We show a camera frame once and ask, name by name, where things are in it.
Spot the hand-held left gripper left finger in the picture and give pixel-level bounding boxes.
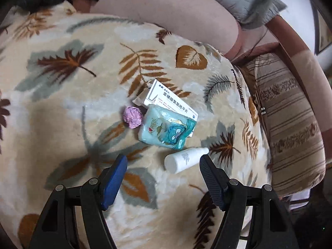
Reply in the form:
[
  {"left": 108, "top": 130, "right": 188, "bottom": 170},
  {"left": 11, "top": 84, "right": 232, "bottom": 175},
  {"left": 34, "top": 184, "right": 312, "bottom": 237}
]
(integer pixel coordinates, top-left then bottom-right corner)
[{"left": 28, "top": 154, "right": 128, "bottom": 249}]

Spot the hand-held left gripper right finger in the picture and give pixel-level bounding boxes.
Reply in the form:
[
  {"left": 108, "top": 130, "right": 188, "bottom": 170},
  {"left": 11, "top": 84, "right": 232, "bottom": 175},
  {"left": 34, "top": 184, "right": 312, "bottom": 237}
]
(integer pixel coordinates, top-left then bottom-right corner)
[{"left": 199, "top": 155, "right": 296, "bottom": 249}]

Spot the white plastic bottle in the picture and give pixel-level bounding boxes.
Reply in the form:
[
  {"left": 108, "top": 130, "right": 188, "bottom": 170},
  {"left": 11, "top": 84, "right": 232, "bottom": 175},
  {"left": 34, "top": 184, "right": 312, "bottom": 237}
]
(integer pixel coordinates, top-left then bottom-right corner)
[{"left": 164, "top": 147, "right": 209, "bottom": 174}]

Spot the purple crumpled paper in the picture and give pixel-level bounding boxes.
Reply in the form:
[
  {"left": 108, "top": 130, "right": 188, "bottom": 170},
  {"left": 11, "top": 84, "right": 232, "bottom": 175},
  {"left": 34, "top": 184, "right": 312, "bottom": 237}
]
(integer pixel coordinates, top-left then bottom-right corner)
[{"left": 123, "top": 105, "right": 144, "bottom": 129}]

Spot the mint cartoon tissue packet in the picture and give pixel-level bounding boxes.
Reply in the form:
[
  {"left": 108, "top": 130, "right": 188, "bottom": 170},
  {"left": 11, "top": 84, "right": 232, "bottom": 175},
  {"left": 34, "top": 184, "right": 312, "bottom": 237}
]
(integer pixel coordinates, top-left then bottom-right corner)
[{"left": 138, "top": 104, "right": 197, "bottom": 151}]

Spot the leaf print blanket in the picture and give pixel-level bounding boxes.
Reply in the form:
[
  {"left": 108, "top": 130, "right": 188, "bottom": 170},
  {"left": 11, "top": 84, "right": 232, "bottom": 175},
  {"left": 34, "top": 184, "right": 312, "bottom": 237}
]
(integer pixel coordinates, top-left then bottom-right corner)
[{"left": 0, "top": 0, "right": 273, "bottom": 249}]

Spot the striped floral cushion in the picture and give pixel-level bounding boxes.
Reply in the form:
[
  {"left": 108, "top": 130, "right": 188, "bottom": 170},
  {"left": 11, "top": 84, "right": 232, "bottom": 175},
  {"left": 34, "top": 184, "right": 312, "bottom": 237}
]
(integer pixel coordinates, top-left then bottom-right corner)
[{"left": 233, "top": 53, "right": 327, "bottom": 196}]

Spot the white medicine box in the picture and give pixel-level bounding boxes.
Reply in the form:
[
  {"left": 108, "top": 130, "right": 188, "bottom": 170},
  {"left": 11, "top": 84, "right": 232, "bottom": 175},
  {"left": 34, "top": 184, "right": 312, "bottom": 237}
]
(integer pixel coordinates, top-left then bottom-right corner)
[{"left": 132, "top": 78, "right": 199, "bottom": 138}]

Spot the pink sofa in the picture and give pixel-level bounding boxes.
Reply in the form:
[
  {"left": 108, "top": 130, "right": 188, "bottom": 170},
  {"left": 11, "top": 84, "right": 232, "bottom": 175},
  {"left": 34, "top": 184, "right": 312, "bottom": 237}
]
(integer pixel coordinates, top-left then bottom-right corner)
[{"left": 73, "top": 0, "right": 332, "bottom": 135}]

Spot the large framed picture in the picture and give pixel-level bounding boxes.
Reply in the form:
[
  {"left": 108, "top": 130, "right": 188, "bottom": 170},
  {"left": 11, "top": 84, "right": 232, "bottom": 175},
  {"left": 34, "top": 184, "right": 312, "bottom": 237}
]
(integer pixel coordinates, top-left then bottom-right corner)
[{"left": 312, "top": 5, "right": 332, "bottom": 55}]

